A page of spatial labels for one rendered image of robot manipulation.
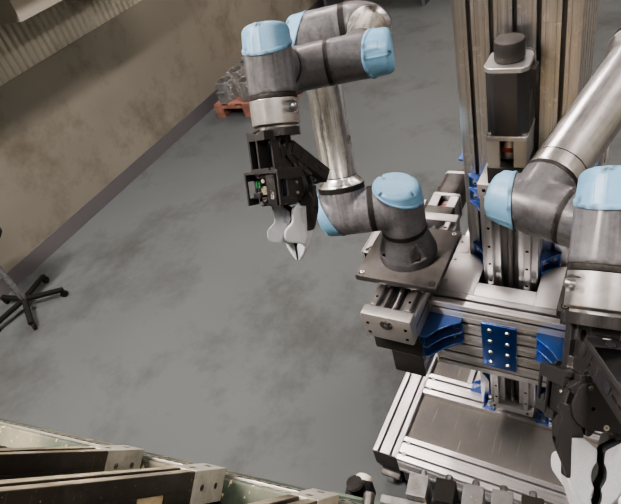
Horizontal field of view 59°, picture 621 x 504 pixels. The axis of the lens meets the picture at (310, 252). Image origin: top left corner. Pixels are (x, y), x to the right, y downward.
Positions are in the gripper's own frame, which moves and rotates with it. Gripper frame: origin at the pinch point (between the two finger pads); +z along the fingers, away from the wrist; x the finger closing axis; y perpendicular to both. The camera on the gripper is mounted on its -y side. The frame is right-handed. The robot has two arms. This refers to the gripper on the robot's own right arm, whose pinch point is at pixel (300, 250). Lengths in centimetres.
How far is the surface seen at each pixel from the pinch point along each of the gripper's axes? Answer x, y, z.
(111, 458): -54, 12, 47
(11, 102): -315, -97, -69
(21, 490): -20, 42, 25
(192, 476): -31, 7, 47
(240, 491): -30, -4, 57
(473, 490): 10, -37, 63
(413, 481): -2, -33, 62
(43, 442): -89, 12, 52
